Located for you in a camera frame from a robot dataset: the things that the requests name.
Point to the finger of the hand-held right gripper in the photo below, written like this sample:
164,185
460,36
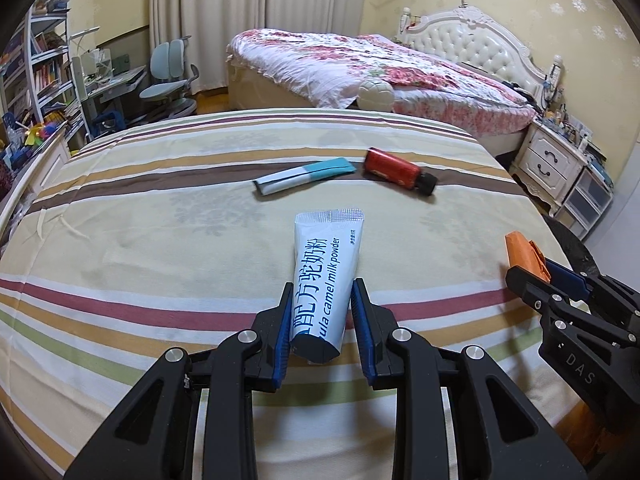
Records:
567,280
530,287

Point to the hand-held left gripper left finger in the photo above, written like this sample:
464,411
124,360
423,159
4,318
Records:
280,340

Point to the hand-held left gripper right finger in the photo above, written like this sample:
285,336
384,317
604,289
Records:
364,340

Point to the bin with black bag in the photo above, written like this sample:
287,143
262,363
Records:
575,250

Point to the white sachet with blue print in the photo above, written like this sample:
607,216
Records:
325,270

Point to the plastic drawer unit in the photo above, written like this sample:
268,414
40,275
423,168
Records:
587,200

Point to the white nightstand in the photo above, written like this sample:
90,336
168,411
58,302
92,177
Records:
547,157

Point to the striped bed sheet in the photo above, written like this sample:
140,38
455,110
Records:
175,240

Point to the clutter of small bottles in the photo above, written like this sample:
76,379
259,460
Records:
565,120

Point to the white and teal tube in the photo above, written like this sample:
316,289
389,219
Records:
300,176

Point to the red bottle with black cap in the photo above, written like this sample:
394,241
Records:
392,167

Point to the black items on bedspread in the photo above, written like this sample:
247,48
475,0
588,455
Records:
517,91

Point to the white volleyball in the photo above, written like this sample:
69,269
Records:
376,95

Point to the white tufted headboard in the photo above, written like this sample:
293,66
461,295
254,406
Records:
475,45

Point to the bed with floral quilt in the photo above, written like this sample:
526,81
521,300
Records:
350,60

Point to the grey study desk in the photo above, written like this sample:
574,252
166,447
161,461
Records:
117,82

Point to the pale blue desk chair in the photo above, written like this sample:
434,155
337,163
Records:
165,55

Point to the pile of colourful toys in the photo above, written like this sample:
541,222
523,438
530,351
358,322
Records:
40,132

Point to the cream curtain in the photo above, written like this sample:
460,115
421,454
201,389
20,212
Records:
225,0

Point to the white bookshelf with books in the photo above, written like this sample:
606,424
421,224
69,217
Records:
45,70

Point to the white desk lamp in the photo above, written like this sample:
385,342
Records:
85,34

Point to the white bed rail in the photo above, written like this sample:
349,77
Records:
35,175

